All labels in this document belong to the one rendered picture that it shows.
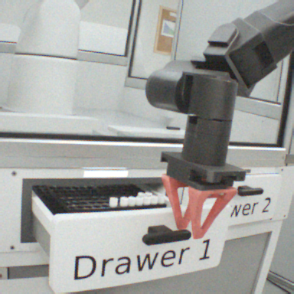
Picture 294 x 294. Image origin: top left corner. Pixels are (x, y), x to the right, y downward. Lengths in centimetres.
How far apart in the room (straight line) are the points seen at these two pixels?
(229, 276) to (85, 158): 53
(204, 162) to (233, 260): 55
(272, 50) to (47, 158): 37
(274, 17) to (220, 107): 14
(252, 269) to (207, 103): 68
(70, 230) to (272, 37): 35
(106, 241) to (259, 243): 59
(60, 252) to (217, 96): 27
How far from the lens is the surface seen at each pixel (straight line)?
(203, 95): 47
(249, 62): 50
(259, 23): 51
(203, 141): 47
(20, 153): 60
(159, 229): 53
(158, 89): 52
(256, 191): 83
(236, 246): 97
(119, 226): 51
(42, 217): 59
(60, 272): 51
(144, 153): 69
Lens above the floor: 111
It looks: 10 degrees down
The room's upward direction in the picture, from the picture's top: 8 degrees clockwise
